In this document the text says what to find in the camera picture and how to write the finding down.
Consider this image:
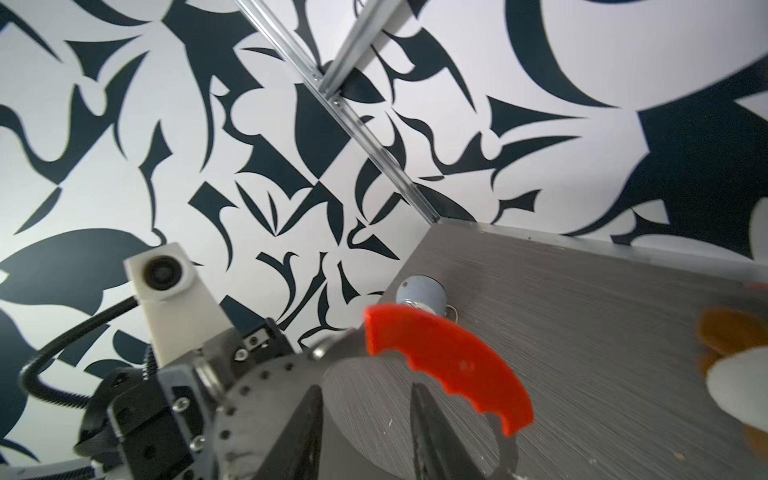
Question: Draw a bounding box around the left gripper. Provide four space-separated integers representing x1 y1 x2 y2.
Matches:
74 318 294 479

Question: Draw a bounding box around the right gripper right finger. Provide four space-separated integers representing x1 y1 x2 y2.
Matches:
410 383 485 480

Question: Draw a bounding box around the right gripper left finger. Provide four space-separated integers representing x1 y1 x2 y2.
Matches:
253 385 324 480

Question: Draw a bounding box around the red handled metal key ring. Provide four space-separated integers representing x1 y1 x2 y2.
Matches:
212 302 536 480

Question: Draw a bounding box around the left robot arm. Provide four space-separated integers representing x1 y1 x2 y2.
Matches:
1 305 294 479

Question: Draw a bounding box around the blue round alarm clock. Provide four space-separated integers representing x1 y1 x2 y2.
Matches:
395 275 459 323

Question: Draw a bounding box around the brown white plush toy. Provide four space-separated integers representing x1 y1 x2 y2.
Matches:
696 307 767 460

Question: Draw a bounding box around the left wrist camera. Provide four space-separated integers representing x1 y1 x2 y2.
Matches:
124 243 234 367

